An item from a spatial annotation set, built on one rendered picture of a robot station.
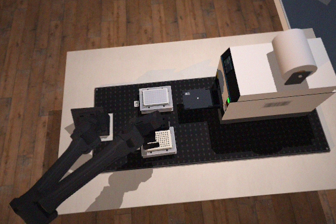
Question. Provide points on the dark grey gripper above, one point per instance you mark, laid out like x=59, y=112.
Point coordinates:
x=151, y=145

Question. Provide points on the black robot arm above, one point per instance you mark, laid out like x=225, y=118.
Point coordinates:
x=39, y=204

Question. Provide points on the white roll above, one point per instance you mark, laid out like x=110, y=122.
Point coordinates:
x=293, y=53

